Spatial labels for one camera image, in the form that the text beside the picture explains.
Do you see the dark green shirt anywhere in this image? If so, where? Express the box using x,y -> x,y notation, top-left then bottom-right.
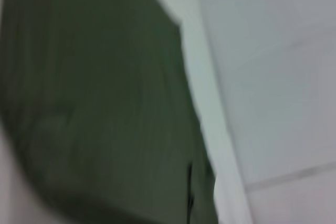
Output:
0,0 -> 220,224

